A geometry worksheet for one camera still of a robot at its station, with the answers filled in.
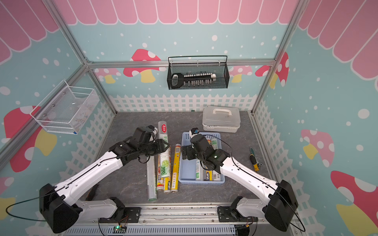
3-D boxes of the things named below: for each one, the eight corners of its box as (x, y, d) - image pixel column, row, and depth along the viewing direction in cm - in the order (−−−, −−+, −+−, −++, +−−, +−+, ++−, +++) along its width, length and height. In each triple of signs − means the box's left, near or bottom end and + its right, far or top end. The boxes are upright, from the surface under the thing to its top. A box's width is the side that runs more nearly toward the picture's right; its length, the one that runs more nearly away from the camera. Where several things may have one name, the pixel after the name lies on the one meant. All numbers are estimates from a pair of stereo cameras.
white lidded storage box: (203, 133, 109) (204, 122, 99) (201, 109, 125) (202, 98, 115) (238, 133, 109) (243, 122, 99) (233, 109, 125) (236, 98, 115)
